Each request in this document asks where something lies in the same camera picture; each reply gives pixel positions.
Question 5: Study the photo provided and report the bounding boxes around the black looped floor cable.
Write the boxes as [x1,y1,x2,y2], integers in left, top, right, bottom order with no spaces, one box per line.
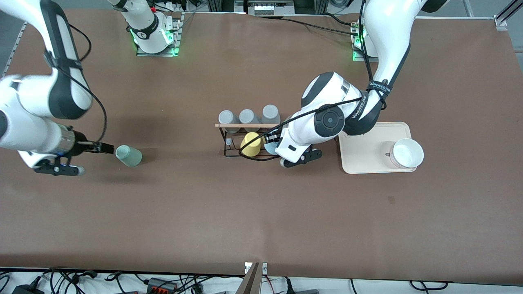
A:
[409,281,449,292]

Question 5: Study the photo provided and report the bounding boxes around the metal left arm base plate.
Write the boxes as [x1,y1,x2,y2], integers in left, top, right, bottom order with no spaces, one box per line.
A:
[352,20,380,63]

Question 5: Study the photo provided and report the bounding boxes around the pale green cup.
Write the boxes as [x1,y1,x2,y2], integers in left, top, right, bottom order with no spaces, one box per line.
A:
[115,145,143,168]

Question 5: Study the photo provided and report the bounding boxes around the white terminal block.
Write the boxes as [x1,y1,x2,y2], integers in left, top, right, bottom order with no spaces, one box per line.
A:
[253,2,285,16]

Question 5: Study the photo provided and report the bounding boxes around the wooden slat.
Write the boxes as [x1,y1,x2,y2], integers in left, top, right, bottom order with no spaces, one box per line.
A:
[236,263,262,294]

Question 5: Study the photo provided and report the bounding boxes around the yellow cup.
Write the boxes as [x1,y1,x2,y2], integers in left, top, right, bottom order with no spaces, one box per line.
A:
[240,132,262,157]

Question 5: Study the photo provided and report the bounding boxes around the black cable across table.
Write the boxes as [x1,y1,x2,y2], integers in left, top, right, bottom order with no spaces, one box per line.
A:
[281,16,362,36]

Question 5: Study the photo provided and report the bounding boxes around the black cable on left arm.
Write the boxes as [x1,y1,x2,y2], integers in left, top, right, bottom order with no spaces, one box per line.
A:
[244,0,388,162]

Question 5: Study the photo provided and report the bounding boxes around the small white bracket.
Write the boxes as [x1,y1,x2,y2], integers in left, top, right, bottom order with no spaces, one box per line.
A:
[244,262,268,275]

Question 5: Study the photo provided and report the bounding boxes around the grey cup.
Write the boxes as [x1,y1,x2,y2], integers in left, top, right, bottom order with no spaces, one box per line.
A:
[239,109,261,134]
[218,110,240,134]
[261,105,282,125]

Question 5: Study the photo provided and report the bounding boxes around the light blue cup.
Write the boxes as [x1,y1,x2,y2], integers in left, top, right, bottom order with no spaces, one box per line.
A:
[263,137,282,156]

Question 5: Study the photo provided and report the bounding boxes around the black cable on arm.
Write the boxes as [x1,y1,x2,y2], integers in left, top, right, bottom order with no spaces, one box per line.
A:
[244,0,388,162]
[44,24,108,144]

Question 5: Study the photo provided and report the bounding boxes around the black power strip red switches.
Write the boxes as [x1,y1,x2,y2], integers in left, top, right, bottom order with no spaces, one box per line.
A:
[146,277,179,294]

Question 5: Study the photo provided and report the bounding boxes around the black power adapter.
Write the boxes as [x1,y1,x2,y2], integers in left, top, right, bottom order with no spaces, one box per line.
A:
[11,284,45,294]

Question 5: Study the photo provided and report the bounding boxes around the white bowl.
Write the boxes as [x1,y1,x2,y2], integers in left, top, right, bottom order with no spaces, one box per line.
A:
[389,138,425,169]

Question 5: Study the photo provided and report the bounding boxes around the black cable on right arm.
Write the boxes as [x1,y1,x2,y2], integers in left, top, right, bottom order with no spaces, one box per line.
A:
[44,24,108,144]

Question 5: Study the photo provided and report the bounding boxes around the cream rectangular tray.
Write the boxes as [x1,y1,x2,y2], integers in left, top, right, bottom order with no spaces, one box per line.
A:
[337,122,418,175]

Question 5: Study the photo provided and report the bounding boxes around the black wire cup rack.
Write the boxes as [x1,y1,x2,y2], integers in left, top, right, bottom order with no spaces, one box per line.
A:
[215,122,286,158]

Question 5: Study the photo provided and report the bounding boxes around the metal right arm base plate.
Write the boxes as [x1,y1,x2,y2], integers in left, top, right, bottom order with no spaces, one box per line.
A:
[136,11,183,57]

